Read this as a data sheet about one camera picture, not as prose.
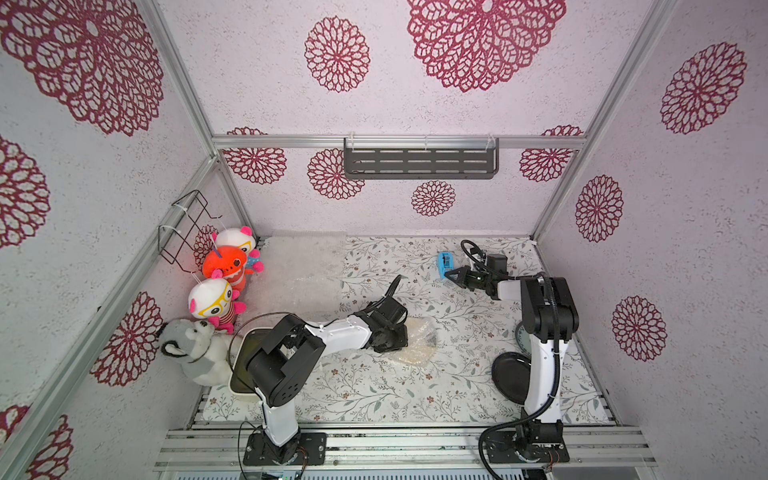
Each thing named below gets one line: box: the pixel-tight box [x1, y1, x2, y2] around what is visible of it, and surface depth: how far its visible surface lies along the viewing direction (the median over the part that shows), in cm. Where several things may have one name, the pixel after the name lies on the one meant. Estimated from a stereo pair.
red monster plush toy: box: [202, 246, 255, 301], surface depth 90 cm
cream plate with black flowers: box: [391, 316, 437, 366], surface depth 91 cm
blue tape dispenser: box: [437, 251, 455, 279], surface depth 112 cm
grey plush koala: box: [158, 319, 238, 387], surface depth 76 cm
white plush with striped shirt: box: [188, 278, 246, 335], surface depth 82 cm
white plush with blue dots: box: [211, 226, 264, 273], surface depth 97 cm
